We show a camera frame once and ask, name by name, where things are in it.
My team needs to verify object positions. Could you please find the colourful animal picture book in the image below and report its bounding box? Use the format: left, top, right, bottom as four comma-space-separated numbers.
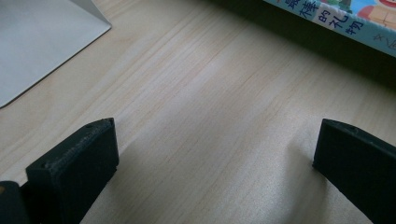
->
262, 0, 396, 59

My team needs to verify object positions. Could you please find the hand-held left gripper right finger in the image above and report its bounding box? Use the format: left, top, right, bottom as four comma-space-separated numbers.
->
312, 118, 396, 224

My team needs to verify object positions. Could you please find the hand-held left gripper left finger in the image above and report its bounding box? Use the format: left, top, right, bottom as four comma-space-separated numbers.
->
25, 117, 120, 224

